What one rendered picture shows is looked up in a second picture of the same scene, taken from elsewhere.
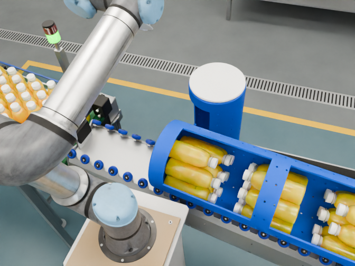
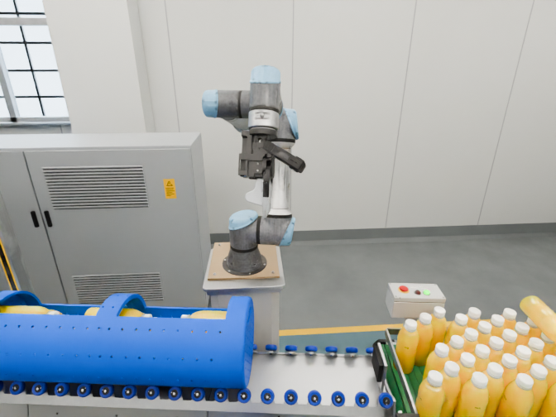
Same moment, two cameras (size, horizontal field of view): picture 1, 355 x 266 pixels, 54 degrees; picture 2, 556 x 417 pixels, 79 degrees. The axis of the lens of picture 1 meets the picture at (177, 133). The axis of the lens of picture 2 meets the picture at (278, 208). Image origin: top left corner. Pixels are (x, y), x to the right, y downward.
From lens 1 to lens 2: 167 cm
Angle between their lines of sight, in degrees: 101
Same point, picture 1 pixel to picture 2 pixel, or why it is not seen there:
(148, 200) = (240, 284)
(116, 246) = not seen: hidden behind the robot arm
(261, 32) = not seen: outside the picture
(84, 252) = (267, 250)
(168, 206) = (220, 285)
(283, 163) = (103, 313)
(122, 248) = not seen: hidden behind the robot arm
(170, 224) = (213, 273)
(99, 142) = (361, 385)
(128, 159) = (308, 377)
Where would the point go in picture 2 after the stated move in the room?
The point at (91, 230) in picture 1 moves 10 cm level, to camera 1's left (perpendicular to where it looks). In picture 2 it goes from (271, 258) to (291, 252)
